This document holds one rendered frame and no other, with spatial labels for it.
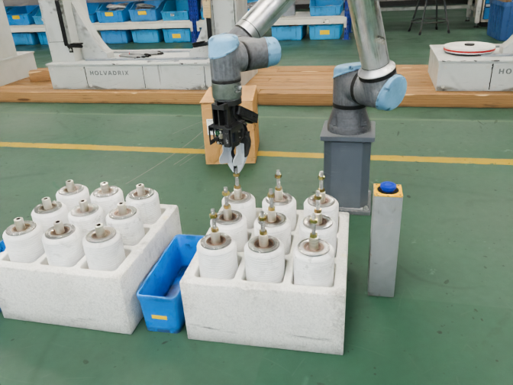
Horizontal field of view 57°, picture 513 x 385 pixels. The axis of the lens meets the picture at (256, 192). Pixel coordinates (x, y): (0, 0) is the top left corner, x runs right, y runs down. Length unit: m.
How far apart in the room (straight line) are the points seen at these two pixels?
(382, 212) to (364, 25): 0.55
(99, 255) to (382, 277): 0.75
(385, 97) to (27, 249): 1.11
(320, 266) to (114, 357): 0.56
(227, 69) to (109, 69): 2.46
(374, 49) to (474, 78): 1.74
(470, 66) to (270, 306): 2.33
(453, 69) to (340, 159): 1.59
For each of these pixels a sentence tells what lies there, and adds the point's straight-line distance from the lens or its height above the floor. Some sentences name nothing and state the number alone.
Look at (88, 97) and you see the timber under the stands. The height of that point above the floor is 0.04.
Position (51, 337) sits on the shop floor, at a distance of 1.40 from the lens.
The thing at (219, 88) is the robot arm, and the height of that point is 0.58.
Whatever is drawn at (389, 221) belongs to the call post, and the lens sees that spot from 1.25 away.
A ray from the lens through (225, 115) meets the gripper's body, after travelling 1.22.
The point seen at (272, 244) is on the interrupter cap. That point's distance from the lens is 1.12.
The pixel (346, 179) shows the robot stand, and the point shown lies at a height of 0.14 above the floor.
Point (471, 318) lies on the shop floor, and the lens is 1.37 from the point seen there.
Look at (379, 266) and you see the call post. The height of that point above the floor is 0.10.
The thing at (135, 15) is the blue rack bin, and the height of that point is 0.33.
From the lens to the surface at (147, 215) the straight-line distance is 1.43.
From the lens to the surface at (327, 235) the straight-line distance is 1.19.
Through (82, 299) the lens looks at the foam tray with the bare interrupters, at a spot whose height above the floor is 0.10.
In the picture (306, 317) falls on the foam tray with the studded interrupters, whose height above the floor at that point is 0.11.
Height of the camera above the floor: 0.86
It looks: 26 degrees down
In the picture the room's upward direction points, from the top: 3 degrees counter-clockwise
